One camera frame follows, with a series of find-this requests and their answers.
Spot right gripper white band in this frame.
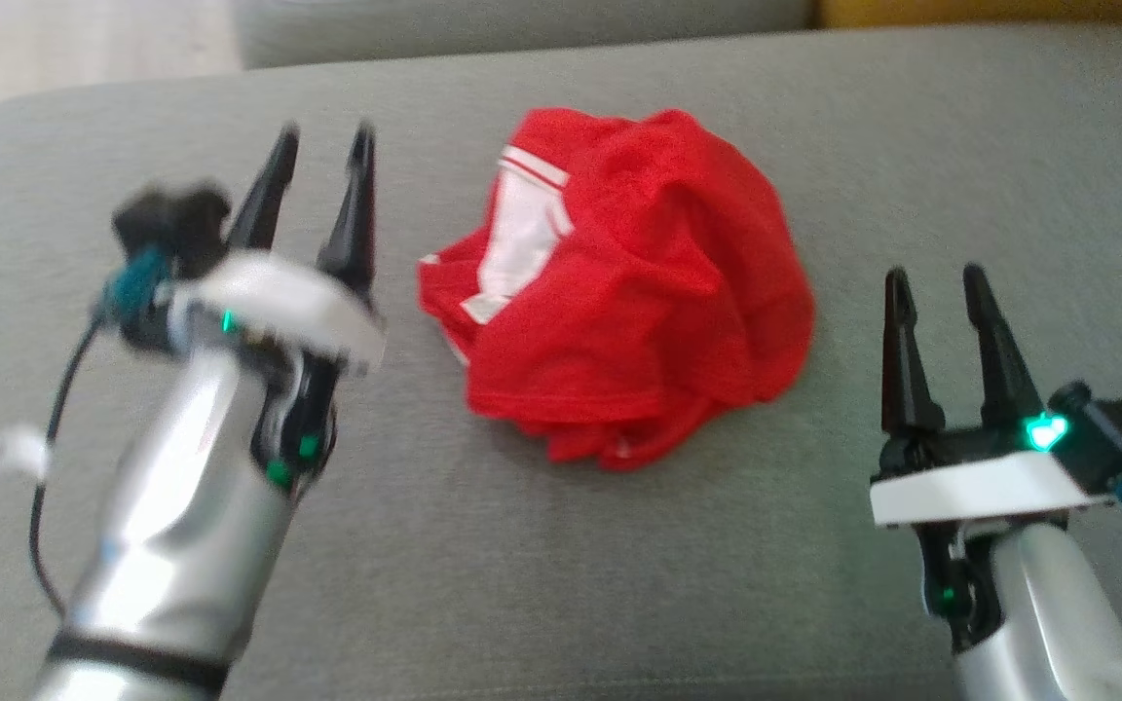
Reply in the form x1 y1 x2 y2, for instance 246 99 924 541
868 263 1117 653

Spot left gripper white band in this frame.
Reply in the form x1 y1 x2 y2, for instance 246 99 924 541
167 122 389 490

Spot red white-striped shorts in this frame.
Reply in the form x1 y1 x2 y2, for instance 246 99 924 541
522 394 796 474

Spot red white basketball jersey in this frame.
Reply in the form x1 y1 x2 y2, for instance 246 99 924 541
418 107 815 431

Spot grey yellow sofa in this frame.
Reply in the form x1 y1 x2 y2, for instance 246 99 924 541
0 24 1122 701

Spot teal left camera cable plug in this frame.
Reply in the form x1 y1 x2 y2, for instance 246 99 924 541
98 248 172 327

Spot white cable tag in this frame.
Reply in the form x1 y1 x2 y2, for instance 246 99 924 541
0 425 52 486

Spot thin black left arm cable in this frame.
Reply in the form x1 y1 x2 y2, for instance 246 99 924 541
28 312 112 616

